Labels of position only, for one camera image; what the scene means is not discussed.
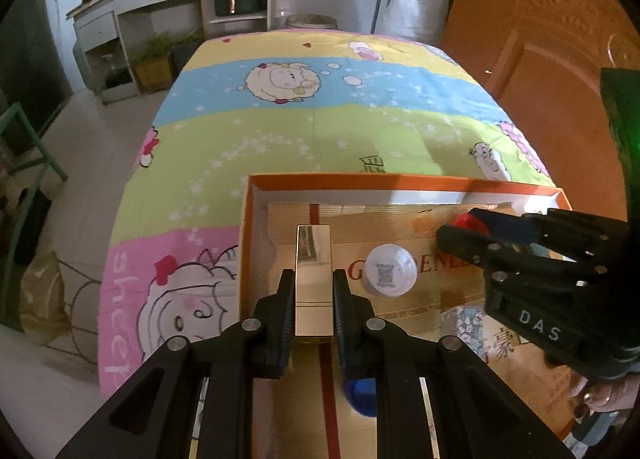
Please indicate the shallow orange-rimmed cardboard box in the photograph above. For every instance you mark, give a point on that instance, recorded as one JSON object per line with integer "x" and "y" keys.
{"x": 245, "y": 249}

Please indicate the orange carved wooden door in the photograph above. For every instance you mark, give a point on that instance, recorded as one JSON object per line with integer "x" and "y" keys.
{"x": 540, "y": 64}

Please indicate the cartoon printed blanket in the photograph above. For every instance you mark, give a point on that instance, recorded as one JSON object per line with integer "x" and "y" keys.
{"x": 280, "y": 139}

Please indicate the grey gas cylinder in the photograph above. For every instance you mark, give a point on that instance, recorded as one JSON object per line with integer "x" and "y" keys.
{"x": 81, "y": 64}

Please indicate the tan floor bag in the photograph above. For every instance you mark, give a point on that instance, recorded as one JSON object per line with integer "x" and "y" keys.
{"x": 42, "y": 294}

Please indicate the gold rectangular block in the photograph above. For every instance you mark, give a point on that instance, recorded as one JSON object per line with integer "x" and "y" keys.
{"x": 314, "y": 279}

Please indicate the red bottle cap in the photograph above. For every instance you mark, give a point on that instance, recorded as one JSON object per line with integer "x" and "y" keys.
{"x": 465, "y": 221}

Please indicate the person's right hand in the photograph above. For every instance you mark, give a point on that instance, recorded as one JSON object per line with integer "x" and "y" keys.
{"x": 600, "y": 396}

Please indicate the round lidded basin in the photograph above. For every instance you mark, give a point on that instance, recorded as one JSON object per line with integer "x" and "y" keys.
{"x": 311, "y": 22}

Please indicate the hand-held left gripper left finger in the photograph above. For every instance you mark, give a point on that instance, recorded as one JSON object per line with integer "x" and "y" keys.
{"x": 288, "y": 324}

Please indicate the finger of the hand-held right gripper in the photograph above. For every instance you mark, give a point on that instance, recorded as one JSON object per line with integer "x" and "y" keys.
{"x": 460, "y": 239}
{"x": 505, "y": 225}

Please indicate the wooden plant box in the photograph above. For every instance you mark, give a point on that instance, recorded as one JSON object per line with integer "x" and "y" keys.
{"x": 155, "y": 69}

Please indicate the blue bottle cap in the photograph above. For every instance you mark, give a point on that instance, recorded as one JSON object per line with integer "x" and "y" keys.
{"x": 361, "y": 396}

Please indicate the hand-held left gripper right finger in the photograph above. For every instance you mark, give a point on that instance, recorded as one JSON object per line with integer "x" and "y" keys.
{"x": 340, "y": 324}

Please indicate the dark green refrigerator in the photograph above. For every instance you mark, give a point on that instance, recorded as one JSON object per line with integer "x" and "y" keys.
{"x": 30, "y": 74}

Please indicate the green wooden stool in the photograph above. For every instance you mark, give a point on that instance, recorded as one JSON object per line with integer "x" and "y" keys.
{"x": 30, "y": 139}

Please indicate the white round cap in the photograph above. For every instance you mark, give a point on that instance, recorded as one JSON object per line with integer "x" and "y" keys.
{"x": 391, "y": 270}

